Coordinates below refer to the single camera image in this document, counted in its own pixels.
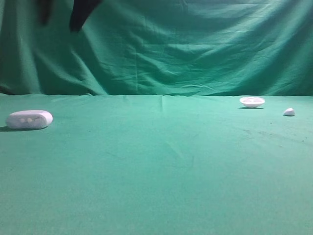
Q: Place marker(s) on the small white earbud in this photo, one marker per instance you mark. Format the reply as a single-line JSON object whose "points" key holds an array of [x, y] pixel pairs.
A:
{"points": [[289, 112]]}

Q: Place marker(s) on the green table cloth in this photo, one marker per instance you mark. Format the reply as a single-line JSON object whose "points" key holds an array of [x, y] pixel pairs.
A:
{"points": [[157, 165]]}

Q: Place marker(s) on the white earphone case lid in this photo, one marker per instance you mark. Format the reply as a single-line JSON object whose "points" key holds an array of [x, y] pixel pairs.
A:
{"points": [[252, 102]]}

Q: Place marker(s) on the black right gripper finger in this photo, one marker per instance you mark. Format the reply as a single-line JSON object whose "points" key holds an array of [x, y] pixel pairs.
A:
{"points": [[45, 9]]}

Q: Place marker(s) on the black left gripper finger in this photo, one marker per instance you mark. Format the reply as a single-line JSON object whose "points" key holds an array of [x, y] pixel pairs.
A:
{"points": [[80, 12]]}

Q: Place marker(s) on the green backdrop cloth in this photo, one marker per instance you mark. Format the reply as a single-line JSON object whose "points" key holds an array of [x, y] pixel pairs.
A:
{"points": [[159, 47]]}

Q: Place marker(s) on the white bluetooth earphone case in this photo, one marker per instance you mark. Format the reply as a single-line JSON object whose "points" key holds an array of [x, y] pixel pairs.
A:
{"points": [[29, 120]]}

